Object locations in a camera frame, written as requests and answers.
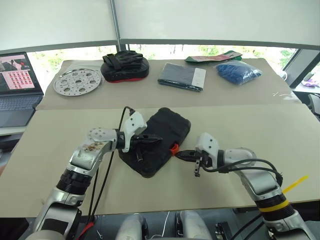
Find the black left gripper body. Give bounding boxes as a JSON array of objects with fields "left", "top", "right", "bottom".
[{"left": 129, "top": 134, "right": 152, "bottom": 154}]

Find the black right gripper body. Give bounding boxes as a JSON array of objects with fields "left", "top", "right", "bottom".
[{"left": 193, "top": 149, "right": 214, "bottom": 169}]

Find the black plastic tool case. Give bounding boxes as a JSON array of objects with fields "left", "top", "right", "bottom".
[{"left": 117, "top": 107, "right": 192, "bottom": 179}]

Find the grey rounded shape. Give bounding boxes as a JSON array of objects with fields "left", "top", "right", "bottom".
[
  {"left": 174, "top": 209, "right": 213, "bottom": 240},
  {"left": 115, "top": 212, "right": 149, "bottom": 240}
]

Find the dark blue folded cloth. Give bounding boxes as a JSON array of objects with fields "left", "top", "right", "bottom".
[{"left": 157, "top": 62, "right": 207, "bottom": 93}]

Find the black red boxing pad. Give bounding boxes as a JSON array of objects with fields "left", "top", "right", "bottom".
[{"left": 100, "top": 56, "right": 151, "bottom": 83}]

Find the perforated round metal plate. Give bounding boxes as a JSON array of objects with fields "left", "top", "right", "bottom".
[{"left": 53, "top": 67, "right": 102, "bottom": 97}]

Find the black gloves bundle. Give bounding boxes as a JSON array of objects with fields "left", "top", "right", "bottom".
[{"left": 102, "top": 49, "right": 144, "bottom": 71}]

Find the blue item in clear bag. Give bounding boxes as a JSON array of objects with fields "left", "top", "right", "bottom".
[{"left": 215, "top": 60, "right": 263, "bottom": 87}]

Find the yellow zip tie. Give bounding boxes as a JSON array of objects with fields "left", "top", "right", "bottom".
[{"left": 282, "top": 174, "right": 310, "bottom": 195}]

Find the green red flat pouch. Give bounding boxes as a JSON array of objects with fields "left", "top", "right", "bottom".
[{"left": 184, "top": 49, "right": 244, "bottom": 64}]

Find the metal flexible pole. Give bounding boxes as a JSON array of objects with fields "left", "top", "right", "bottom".
[{"left": 109, "top": 0, "right": 121, "bottom": 53}]

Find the grey office chair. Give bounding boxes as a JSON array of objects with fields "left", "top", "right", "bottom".
[{"left": 307, "top": 93, "right": 320, "bottom": 113}]

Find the laptop with pink screen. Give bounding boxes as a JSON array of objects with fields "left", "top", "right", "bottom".
[{"left": 0, "top": 51, "right": 45, "bottom": 128}]

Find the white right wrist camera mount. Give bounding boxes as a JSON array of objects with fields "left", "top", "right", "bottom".
[{"left": 194, "top": 132, "right": 220, "bottom": 167}]

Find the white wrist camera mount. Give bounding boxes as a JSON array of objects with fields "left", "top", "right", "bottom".
[
  {"left": 121, "top": 110, "right": 148, "bottom": 153},
  {"left": 194, "top": 132, "right": 220, "bottom": 167}
]

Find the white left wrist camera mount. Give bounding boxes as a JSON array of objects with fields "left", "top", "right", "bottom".
[{"left": 121, "top": 110, "right": 148, "bottom": 153}]

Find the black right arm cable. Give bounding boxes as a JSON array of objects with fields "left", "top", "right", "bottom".
[{"left": 201, "top": 159, "right": 285, "bottom": 187}]

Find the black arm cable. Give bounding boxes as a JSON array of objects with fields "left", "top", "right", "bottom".
[
  {"left": 201, "top": 159, "right": 285, "bottom": 187},
  {"left": 86, "top": 106, "right": 136, "bottom": 226}
]

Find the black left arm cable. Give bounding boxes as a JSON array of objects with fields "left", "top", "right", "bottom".
[{"left": 86, "top": 106, "right": 136, "bottom": 226}]

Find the black metal bracket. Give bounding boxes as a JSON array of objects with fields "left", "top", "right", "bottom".
[{"left": 214, "top": 221, "right": 233, "bottom": 240}]

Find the red strap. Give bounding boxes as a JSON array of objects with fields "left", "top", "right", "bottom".
[{"left": 76, "top": 221, "right": 95, "bottom": 240}]

